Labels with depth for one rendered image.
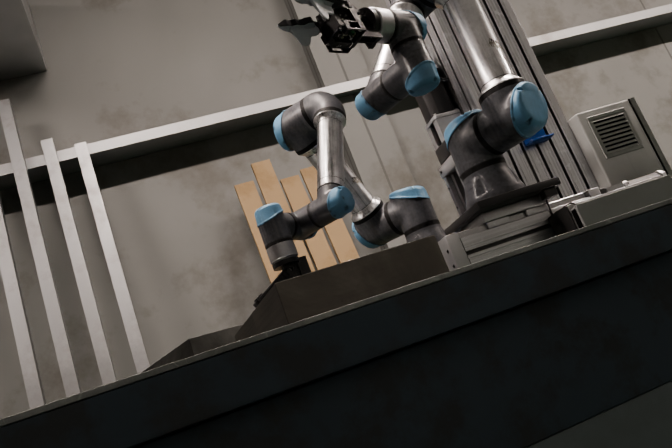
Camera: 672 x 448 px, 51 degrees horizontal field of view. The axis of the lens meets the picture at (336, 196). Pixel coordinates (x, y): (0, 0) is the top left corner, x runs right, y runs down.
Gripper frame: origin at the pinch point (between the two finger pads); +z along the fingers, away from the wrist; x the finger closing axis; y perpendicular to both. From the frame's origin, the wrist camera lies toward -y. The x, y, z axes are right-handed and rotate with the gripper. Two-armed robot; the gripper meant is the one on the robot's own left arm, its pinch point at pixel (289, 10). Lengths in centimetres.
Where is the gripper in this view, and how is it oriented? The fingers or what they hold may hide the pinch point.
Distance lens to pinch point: 142.4
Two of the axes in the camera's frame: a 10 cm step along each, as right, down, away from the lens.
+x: -5.2, 5.4, 6.6
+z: -7.4, 1.0, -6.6
